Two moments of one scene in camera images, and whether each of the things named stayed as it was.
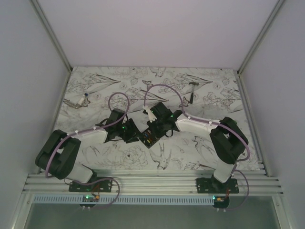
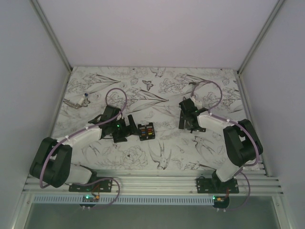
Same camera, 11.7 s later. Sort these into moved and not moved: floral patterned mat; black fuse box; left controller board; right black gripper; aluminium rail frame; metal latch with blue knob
Moved: black fuse box; right black gripper
Not moved: floral patterned mat; metal latch with blue knob; aluminium rail frame; left controller board
